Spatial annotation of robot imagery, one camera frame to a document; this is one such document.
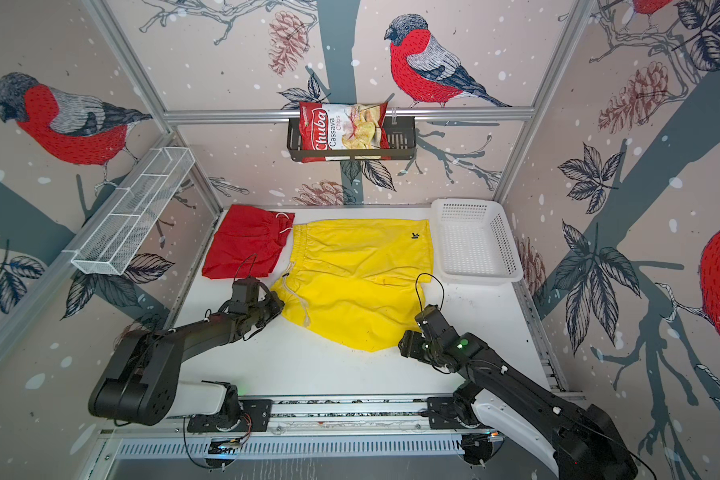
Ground red cassava chips bag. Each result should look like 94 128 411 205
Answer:
299 102 389 163

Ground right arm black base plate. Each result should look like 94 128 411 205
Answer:
420 396 494 430

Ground horizontal aluminium frame bar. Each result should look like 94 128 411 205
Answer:
163 106 536 126

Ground yellow shorts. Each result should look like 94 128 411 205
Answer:
273 219 434 352

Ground white plastic basket tray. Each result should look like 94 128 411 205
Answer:
430 198 523 286

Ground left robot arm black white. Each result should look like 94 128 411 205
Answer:
88 276 285 426

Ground red shorts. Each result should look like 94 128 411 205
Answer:
201 205 295 280

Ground black wire wall basket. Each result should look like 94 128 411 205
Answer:
286 116 417 163

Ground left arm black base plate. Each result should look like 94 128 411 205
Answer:
186 399 272 434

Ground white mesh wall shelf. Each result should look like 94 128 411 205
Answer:
71 146 195 275

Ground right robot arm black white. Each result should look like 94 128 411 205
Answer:
398 305 638 479

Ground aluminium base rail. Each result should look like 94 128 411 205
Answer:
98 391 595 436

